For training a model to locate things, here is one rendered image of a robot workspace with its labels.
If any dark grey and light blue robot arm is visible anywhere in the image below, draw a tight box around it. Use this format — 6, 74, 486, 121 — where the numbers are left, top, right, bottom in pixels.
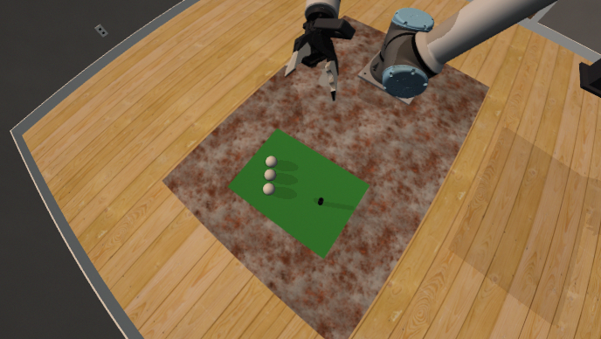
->
304, 0, 558, 98

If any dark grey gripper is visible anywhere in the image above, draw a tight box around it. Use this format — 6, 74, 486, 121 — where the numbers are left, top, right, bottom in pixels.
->
285, 7, 338, 101

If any green golf mat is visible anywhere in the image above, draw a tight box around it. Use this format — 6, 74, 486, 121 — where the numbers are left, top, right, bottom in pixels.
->
228, 128, 370, 259

